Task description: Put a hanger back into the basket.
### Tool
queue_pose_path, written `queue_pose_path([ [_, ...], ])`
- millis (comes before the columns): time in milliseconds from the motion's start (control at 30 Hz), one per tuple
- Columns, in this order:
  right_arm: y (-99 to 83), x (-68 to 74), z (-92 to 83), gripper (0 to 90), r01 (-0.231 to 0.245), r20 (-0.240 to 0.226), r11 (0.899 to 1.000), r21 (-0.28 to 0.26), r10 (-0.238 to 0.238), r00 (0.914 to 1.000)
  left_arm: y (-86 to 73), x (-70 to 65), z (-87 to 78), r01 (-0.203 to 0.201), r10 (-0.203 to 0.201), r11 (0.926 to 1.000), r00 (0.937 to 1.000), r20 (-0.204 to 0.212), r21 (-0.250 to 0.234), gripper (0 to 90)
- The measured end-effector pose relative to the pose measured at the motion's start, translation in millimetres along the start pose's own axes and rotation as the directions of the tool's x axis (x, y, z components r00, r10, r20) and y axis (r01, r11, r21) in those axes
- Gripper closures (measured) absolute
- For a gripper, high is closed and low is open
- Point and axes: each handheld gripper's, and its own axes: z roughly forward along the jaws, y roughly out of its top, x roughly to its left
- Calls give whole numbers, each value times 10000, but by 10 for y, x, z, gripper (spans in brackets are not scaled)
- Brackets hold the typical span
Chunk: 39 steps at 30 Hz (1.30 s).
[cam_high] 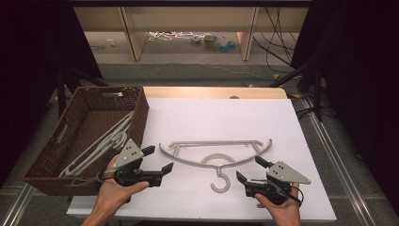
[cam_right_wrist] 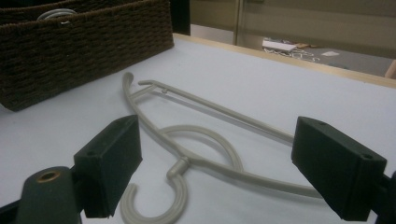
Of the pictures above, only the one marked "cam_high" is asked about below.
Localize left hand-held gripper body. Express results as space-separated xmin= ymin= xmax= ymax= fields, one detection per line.
xmin=112 ymin=138 xmax=165 ymax=188

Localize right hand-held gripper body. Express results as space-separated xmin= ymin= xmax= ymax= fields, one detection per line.
xmin=244 ymin=160 xmax=312 ymax=206

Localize grey plastic clothes hanger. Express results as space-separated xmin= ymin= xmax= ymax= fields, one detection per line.
xmin=66 ymin=110 xmax=135 ymax=173
xmin=158 ymin=138 xmax=274 ymax=194
xmin=57 ymin=118 xmax=134 ymax=179

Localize brown wicker basket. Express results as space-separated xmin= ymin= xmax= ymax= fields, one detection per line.
xmin=22 ymin=86 xmax=151 ymax=197

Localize person's right hand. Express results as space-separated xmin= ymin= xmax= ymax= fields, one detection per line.
xmin=254 ymin=183 xmax=303 ymax=224

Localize person's left hand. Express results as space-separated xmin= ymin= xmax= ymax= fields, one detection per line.
xmin=93 ymin=154 xmax=151 ymax=218

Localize white table mat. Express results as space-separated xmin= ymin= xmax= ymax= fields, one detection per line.
xmin=66 ymin=97 xmax=337 ymax=224

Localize black metal stand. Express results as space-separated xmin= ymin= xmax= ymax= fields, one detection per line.
xmin=56 ymin=64 xmax=109 ymax=118
xmin=268 ymin=57 xmax=325 ymax=122

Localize dark curtain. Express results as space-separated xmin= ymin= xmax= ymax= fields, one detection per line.
xmin=290 ymin=0 xmax=399 ymax=210
xmin=0 ymin=0 xmax=104 ymax=189

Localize colourful toys on floor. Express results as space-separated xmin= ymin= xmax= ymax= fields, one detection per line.
xmin=189 ymin=33 xmax=240 ymax=54

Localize light wooden shelf unit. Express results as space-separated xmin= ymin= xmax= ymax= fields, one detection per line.
xmin=72 ymin=7 xmax=310 ymax=62

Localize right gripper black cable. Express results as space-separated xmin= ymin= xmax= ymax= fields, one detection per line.
xmin=290 ymin=186 xmax=305 ymax=208

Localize aluminium floor rail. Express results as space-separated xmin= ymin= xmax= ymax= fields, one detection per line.
xmin=299 ymin=95 xmax=379 ymax=226
xmin=0 ymin=183 xmax=36 ymax=226

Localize long white floor cable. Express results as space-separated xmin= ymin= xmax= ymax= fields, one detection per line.
xmin=168 ymin=60 xmax=275 ymax=80

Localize coiled white cord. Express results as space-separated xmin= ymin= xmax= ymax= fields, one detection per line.
xmin=148 ymin=30 xmax=205 ymax=42

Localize bundle of black cables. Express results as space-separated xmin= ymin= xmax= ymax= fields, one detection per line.
xmin=252 ymin=7 xmax=304 ymax=74

